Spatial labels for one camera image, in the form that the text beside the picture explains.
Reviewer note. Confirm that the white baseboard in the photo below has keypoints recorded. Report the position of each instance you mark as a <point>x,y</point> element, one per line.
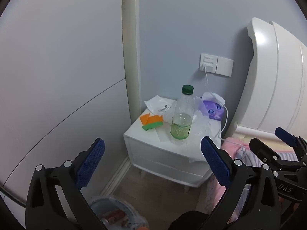
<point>115,178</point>

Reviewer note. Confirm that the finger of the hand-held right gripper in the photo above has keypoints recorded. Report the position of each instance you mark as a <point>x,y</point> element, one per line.
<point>262,148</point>
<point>285,134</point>

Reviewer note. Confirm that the red wrapper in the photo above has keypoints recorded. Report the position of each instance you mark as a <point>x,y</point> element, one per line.
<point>115,216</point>

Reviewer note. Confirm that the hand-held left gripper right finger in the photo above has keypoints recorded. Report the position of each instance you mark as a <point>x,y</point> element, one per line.
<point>214,159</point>

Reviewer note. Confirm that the clear bottle with green cap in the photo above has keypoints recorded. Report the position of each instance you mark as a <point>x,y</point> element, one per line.
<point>182,119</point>

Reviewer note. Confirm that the purple striped cloth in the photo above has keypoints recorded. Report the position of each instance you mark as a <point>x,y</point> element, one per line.
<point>247,159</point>

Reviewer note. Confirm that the white labelled plastic packet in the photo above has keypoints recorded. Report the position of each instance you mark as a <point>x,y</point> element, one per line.
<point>159,105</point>

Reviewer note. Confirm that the white charger plug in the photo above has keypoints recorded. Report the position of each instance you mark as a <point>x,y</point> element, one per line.
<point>205,68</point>

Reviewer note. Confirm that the pink blanket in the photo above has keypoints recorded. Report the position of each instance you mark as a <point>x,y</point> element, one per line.
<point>230,146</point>

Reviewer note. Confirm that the waste bin with clear liner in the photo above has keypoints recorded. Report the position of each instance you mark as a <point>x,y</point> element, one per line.
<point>120,208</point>

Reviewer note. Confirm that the beige door trim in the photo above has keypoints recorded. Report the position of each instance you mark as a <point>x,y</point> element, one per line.
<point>130,52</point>

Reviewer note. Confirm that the orange paper piece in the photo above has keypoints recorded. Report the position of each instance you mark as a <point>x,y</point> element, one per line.
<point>156,119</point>
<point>144,119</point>

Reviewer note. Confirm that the white wall socket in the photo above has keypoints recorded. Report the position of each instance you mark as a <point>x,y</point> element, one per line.
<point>208,61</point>

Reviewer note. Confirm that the white nightstand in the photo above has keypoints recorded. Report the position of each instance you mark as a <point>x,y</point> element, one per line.
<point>153,158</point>

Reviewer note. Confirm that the white light switch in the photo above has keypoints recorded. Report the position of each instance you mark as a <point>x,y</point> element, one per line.
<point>224,66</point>

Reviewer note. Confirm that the white headboard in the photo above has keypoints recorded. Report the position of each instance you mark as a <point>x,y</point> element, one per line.
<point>271,76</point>

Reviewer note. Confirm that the purple tissue pack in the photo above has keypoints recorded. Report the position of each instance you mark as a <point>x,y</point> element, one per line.
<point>211,106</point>

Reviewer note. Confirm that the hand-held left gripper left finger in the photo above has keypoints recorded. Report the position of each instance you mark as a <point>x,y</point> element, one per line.
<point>92,158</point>

